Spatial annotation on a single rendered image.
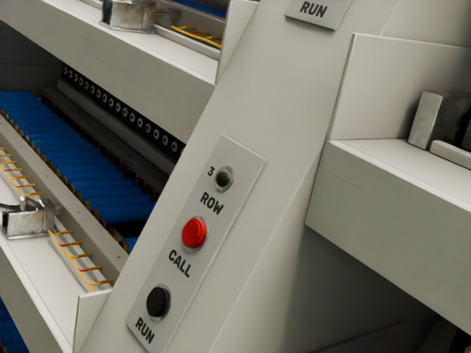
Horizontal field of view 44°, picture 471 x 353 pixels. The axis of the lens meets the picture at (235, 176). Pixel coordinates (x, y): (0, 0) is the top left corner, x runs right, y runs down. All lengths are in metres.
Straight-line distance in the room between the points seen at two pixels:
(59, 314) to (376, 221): 0.25
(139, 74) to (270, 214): 0.18
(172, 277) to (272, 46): 0.14
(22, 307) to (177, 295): 0.19
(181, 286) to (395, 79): 0.15
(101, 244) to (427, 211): 0.30
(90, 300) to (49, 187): 0.22
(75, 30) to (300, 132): 0.30
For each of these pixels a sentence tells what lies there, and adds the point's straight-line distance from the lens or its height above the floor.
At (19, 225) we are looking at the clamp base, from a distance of 0.53.
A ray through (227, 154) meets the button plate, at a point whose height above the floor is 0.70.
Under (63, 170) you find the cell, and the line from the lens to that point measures 0.63.
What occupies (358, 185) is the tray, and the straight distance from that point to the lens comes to 0.27.
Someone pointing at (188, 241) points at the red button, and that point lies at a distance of 0.32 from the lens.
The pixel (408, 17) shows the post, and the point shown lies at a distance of 0.30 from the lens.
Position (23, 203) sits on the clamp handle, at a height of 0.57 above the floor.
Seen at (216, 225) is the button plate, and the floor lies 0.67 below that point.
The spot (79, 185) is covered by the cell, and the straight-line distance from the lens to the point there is 0.60.
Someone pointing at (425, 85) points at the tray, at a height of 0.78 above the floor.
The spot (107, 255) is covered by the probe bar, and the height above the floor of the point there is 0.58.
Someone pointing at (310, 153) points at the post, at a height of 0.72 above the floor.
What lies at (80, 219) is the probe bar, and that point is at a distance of 0.52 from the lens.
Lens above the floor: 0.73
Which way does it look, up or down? 6 degrees down
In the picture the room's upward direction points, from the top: 28 degrees clockwise
